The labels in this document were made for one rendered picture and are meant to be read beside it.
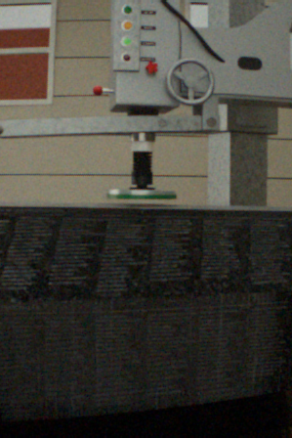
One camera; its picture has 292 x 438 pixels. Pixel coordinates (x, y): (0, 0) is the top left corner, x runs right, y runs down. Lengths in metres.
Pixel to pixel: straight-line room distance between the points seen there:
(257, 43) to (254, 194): 0.84
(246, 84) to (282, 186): 6.18
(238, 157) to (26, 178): 5.70
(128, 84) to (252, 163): 0.91
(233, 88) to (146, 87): 0.28
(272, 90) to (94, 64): 6.21
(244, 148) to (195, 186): 5.37
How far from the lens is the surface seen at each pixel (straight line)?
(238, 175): 2.66
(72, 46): 8.24
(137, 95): 1.94
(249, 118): 2.63
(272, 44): 2.09
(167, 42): 1.98
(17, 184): 8.18
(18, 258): 1.74
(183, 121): 2.01
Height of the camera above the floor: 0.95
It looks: 3 degrees down
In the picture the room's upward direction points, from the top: 1 degrees clockwise
